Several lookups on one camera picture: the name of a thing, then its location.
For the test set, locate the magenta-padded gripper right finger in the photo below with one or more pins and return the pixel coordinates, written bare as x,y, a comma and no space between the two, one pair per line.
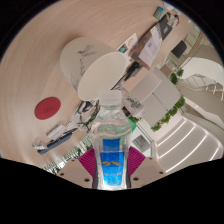
148,171

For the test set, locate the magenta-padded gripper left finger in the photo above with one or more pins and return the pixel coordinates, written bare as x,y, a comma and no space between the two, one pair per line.
75,173

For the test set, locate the clear blue-labelled water bottle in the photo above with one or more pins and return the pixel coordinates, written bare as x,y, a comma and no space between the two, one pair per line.
113,166

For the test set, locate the ceiling light strips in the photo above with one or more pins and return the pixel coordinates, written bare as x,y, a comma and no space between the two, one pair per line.
186,146

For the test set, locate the white printed card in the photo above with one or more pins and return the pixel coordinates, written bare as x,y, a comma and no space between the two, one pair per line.
56,131

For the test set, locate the white packet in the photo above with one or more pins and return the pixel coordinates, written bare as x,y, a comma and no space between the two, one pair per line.
38,144

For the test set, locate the clear plastic tumbler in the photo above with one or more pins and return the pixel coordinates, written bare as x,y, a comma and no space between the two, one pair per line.
133,103

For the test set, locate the flat round red coaster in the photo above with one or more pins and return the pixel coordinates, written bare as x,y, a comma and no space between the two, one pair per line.
47,108

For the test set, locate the small white planter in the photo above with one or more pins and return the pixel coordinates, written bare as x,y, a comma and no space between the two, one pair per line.
176,76

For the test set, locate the glass railing with handrail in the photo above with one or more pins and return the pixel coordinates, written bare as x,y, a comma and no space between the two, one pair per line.
203,85

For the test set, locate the black power bank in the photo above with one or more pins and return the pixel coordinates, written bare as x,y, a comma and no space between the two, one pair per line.
133,70

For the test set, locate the black office chair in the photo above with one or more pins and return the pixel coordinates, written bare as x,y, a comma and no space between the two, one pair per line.
179,49

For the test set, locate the colourful sticker sheet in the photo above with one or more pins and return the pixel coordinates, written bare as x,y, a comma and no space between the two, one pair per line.
128,43

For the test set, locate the small teal item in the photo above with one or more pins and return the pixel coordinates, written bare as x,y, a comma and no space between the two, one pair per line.
159,12

